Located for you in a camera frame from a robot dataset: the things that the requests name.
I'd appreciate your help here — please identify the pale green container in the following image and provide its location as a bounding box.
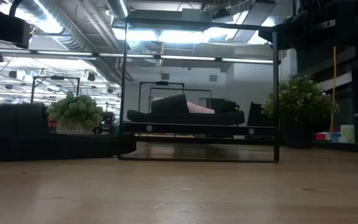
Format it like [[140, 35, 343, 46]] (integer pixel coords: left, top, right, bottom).
[[340, 124, 356, 144]]

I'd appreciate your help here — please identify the yellow hanging cable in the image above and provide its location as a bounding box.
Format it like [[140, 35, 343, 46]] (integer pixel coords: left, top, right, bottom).
[[330, 45, 337, 134]]

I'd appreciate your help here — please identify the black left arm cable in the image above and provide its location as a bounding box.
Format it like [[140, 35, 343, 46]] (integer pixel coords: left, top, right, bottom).
[[9, 0, 24, 16]]

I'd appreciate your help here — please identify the black ribbed slide sandal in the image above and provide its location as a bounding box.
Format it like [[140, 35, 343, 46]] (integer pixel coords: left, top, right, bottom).
[[126, 93, 246, 126], [0, 102, 137, 162]]

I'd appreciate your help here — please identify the leafy green plant dark pot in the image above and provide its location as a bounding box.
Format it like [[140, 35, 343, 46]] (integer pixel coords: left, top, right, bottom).
[[261, 74, 341, 149]]

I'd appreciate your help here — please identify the small black metal frame rig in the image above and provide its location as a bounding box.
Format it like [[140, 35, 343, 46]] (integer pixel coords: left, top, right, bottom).
[[31, 75, 81, 102]]

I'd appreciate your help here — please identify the large black metal frame rig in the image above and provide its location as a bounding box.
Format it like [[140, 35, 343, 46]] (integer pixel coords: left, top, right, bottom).
[[138, 81, 213, 114]]

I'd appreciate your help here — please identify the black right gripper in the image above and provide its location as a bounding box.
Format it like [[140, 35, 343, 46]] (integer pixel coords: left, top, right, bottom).
[[258, 9, 338, 50]]

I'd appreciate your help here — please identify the black metal shoe shelf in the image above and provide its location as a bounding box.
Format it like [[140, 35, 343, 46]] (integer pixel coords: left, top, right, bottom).
[[118, 17, 281, 164]]

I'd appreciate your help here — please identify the long tube light bar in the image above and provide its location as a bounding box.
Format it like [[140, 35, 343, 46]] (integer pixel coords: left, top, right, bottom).
[[0, 48, 282, 65]]

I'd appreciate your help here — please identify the green plant in white pot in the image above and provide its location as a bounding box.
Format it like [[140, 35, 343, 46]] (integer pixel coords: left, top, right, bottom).
[[47, 92, 104, 135]]

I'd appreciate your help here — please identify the pink slide sandal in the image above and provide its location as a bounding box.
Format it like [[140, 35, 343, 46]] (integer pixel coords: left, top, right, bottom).
[[186, 101, 216, 114]]

